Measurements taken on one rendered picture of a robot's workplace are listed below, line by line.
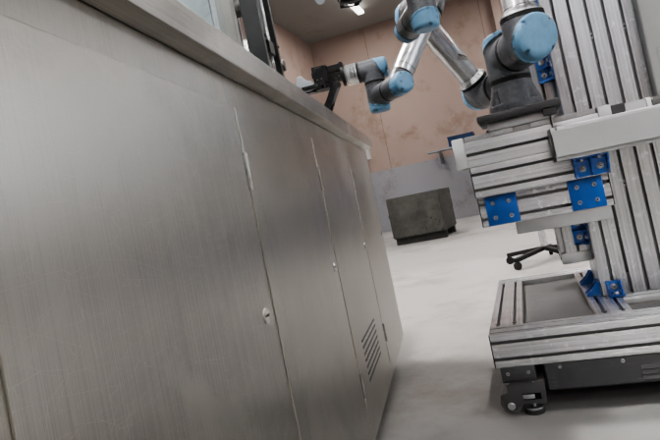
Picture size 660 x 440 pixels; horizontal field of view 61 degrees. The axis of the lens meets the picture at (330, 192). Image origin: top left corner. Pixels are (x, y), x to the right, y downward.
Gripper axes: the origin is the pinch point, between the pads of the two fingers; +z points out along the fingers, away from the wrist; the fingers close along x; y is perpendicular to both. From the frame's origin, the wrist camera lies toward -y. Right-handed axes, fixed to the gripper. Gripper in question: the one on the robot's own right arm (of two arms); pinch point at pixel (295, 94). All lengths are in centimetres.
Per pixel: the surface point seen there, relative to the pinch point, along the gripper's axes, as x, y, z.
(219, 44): 134, -18, -22
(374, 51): -1000, 249, 33
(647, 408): 50, -108, -83
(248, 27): 49, 12, -2
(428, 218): -571, -92, -20
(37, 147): 168, -33, -19
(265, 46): 49.0, 5.3, -5.5
